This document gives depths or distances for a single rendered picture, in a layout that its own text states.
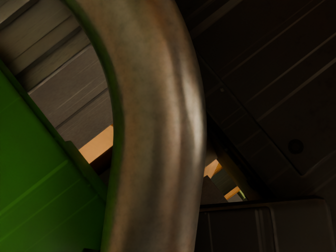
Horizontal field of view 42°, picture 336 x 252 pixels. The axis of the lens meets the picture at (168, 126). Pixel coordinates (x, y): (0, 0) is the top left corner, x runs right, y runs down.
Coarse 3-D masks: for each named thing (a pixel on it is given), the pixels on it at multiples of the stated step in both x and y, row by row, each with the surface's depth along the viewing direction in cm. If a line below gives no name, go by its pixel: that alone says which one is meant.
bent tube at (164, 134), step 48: (96, 0) 13; (144, 0) 13; (96, 48) 14; (144, 48) 13; (192, 48) 14; (144, 96) 13; (192, 96) 13; (144, 144) 13; (192, 144) 13; (144, 192) 13; (192, 192) 13; (144, 240) 13; (192, 240) 14
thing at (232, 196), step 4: (216, 168) 870; (220, 168) 895; (216, 172) 909; (236, 188) 853; (228, 192) 851; (232, 192) 851; (236, 192) 856; (240, 192) 861; (224, 196) 848; (228, 196) 848; (232, 196) 858; (236, 196) 858; (240, 196) 880; (244, 196) 858; (228, 200) 856; (232, 200) 856; (236, 200) 856; (240, 200) 855
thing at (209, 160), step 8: (208, 136) 31; (208, 144) 34; (104, 152) 29; (208, 152) 37; (96, 160) 29; (104, 160) 29; (208, 160) 41; (96, 168) 29; (104, 168) 29; (104, 176) 28
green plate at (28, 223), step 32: (0, 64) 16; (0, 96) 16; (0, 128) 16; (32, 128) 16; (0, 160) 16; (32, 160) 16; (64, 160) 16; (0, 192) 16; (32, 192) 16; (64, 192) 16; (96, 192) 16; (0, 224) 16; (32, 224) 16; (64, 224) 16; (96, 224) 16
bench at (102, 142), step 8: (112, 128) 96; (96, 136) 94; (104, 136) 97; (112, 136) 100; (88, 144) 94; (96, 144) 98; (104, 144) 101; (112, 144) 105; (80, 152) 95; (88, 152) 99; (96, 152) 102; (88, 160) 103
